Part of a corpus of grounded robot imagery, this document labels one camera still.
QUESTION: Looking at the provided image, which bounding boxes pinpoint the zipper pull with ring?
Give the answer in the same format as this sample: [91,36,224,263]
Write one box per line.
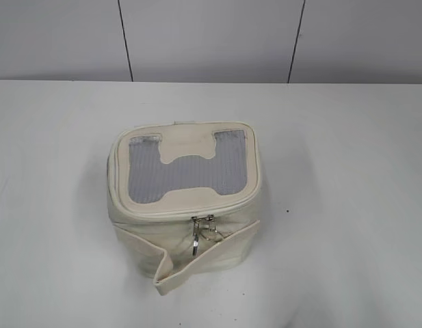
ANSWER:
[192,217,200,257]
[200,215,225,243]

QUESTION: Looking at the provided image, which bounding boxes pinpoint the cream zippered bag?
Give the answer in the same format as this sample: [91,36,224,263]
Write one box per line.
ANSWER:
[107,122,263,295]

